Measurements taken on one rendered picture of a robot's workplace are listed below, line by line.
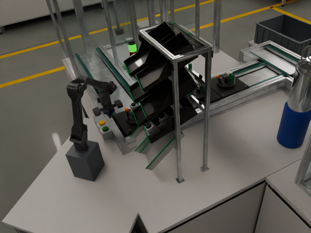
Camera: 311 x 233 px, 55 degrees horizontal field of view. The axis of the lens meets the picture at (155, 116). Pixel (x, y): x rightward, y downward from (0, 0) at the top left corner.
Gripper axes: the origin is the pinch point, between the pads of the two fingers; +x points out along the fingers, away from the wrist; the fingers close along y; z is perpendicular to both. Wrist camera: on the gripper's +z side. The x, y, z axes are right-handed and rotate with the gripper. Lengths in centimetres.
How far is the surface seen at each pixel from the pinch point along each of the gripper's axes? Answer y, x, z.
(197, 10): -118, -15, 80
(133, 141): -7.3, 13.2, -18.0
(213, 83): -83, 10, 4
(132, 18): -30, -50, 16
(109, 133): 3.2, 13.0, -3.3
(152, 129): -10, -18, -46
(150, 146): -11.2, 3.1, -37.4
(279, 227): -64, 49, -93
